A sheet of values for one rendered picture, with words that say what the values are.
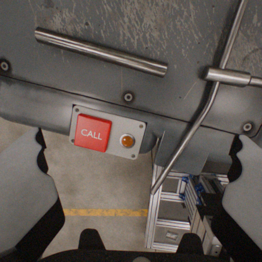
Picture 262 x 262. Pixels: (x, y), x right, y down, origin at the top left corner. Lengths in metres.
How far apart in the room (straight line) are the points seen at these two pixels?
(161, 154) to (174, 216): 1.59
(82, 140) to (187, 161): 0.20
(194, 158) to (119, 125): 0.15
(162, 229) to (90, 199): 0.86
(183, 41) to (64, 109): 0.23
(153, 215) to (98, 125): 1.60
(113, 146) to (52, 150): 1.67
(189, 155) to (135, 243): 2.23
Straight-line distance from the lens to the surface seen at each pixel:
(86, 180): 1.98
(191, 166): 0.33
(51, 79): 0.32
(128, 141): 0.30
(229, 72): 0.28
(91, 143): 0.30
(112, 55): 0.26
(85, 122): 0.29
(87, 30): 0.30
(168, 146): 0.30
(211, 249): 0.74
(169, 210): 1.83
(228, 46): 0.29
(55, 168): 2.05
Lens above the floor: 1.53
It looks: 72 degrees down
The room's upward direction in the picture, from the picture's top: 164 degrees counter-clockwise
